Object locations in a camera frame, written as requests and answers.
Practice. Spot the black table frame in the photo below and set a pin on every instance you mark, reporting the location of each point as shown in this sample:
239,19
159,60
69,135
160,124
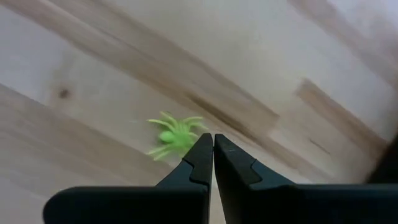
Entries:
387,168

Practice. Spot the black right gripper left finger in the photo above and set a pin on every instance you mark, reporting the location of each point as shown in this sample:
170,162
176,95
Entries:
192,174

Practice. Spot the neon green plastic spider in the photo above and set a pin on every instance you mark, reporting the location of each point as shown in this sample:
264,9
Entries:
174,137

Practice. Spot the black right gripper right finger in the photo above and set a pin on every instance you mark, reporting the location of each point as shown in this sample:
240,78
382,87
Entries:
242,186

